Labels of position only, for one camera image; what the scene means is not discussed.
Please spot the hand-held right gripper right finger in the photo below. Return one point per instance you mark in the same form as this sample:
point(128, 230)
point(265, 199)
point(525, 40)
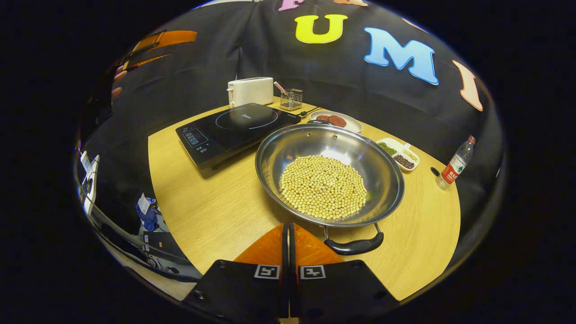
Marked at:
point(333, 292)

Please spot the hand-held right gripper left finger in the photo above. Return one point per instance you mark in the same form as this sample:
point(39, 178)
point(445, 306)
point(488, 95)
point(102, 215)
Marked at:
point(245, 292)

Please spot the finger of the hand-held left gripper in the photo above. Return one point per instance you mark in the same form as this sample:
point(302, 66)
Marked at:
point(173, 37)
point(148, 60)

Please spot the black induction cooktop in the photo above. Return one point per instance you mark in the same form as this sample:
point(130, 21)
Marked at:
point(234, 130)

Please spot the stainless steel pot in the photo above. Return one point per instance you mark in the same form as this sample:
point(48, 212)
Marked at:
point(292, 144)

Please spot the white toaster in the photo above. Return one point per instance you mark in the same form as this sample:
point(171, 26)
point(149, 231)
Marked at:
point(252, 91)

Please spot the pile of soybeans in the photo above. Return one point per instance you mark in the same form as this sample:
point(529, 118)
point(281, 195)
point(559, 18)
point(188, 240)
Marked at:
point(324, 186)

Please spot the pink striped straw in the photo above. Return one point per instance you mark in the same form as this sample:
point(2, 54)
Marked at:
point(280, 87)

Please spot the blue plastic bag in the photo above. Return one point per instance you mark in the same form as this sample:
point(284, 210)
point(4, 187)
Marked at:
point(146, 213)

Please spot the white divided bean dish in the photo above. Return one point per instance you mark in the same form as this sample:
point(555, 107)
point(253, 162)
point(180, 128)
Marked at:
point(398, 153)

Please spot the red meat slice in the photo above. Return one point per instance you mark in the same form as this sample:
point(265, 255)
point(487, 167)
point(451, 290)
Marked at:
point(338, 121)
point(322, 118)

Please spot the round white plate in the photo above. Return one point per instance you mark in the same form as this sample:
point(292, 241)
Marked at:
point(351, 122)

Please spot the clear red-label water bottle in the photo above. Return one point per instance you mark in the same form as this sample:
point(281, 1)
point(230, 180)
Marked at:
point(454, 168)

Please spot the black backdrop cloth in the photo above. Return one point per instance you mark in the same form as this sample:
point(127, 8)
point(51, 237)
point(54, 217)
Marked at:
point(360, 99)

